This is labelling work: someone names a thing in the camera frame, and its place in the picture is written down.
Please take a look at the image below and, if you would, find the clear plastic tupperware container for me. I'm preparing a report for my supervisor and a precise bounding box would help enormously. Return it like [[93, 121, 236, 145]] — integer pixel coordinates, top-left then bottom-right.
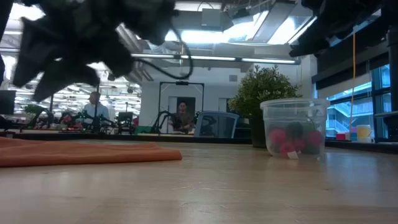
[[259, 98, 331, 160]]

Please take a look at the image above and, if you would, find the small green plant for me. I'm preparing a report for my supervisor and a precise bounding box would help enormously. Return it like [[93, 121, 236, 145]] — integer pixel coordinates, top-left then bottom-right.
[[24, 104, 44, 125]]

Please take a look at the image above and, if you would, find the person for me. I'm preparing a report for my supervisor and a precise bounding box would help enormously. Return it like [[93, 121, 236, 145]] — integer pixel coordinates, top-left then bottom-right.
[[169, 101, 196, 133], [82, 90, 110, 125]]

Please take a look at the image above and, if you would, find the yellow white cup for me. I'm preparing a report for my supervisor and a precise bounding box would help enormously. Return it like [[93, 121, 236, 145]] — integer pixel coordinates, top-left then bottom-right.
[[356, 124, 373, 143]]

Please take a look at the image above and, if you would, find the dark cherry with stem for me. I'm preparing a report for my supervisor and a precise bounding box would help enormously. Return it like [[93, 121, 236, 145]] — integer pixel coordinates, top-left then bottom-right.
[[286, 121, 305, 141]]

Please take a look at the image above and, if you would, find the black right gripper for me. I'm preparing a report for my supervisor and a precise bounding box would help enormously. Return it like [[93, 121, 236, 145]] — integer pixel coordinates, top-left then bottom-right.
[[289, 0, 384, 58]]

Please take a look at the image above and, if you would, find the orange cloth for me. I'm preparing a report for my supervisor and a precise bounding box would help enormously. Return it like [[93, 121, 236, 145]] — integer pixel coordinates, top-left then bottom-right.
[[0, 136, 183, 168]]

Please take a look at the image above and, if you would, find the black computer monitor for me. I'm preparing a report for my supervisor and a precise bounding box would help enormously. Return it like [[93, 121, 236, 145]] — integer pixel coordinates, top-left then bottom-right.
[[0, 90, 17, 115]]

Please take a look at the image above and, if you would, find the black metal rig frame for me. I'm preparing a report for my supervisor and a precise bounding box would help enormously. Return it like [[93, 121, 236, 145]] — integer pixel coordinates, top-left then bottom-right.
[[158, 81, 206, 134], [49, 83, 101, 130]]

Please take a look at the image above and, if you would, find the green potted plant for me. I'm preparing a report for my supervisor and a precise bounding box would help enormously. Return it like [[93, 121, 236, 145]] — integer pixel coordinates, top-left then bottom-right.
[[228, 64, 303, 149]]

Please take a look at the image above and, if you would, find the long ceiling light bar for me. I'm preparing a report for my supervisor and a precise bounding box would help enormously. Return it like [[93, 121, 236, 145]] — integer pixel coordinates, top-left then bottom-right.
[[130, 52, 302, 65]]

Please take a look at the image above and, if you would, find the black vertical post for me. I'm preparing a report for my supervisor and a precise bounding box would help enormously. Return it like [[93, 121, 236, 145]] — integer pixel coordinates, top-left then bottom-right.
[[386, 26, 398, 141]]

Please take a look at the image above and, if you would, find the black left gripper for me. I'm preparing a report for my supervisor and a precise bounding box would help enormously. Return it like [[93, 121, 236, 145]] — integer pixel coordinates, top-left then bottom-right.
[[12, 0, 177, 103]]

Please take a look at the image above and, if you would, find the grey office chair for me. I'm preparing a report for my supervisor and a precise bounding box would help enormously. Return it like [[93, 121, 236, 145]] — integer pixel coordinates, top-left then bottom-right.
[[193, 110, 240, 139]]

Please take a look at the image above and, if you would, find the small red fruit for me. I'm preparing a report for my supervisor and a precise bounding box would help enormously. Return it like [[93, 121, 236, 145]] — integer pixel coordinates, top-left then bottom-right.
[[305, 129, 325, 147], [269, 128, 288, 145]]

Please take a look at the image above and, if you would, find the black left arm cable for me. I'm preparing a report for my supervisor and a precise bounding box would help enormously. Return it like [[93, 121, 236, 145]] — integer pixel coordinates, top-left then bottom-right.
[[135, 26, 194, 81]]

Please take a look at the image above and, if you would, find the red strawberry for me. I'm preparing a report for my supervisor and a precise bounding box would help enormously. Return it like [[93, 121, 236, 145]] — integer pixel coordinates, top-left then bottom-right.
[[279, 142, 299, 157]]

